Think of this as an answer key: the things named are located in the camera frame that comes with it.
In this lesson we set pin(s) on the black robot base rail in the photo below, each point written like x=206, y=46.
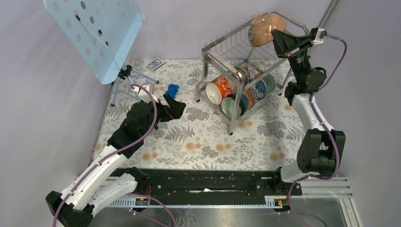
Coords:
x=209, y=186

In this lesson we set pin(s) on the stainless steel dish rack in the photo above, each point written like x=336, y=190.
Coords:
x=232, y=49

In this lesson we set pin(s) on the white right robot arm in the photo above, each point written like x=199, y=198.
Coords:
x=320, y=152

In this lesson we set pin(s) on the blue playing card box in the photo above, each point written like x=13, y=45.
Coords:
x=155, y=64

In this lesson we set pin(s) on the orange white bowl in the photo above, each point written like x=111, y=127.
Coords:
x=217, y=91

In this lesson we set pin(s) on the blue white patterned bowl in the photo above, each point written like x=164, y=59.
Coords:
x=259, y=89

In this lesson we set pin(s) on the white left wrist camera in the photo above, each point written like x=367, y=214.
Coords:
x=142, y=95

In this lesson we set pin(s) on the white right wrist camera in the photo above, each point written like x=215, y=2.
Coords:
x=317, y=35

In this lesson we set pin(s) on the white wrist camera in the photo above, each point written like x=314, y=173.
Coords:
x=142, y=95
x=317, y=35

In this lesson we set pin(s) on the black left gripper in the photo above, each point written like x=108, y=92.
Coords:
x=175, y=109

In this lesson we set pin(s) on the light green celadon bowl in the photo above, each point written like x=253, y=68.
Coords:
x=228, y=107

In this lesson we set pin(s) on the blue plastic toy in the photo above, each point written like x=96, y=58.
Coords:
x=172, y=90

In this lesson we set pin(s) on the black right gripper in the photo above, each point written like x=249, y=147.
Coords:
x=284, y=43

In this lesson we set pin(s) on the floral patterned table mat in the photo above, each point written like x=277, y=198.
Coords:
x=267, y=137

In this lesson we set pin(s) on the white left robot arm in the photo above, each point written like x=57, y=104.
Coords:
x=76, y=205

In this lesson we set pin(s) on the pale green bowl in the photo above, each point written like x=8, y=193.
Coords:
x=270, y=83

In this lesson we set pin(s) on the light blue perforated music stand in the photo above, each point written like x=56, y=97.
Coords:
x=103, y=32

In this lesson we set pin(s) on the brown ceramic bowl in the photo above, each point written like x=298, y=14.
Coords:
x=260, y=29

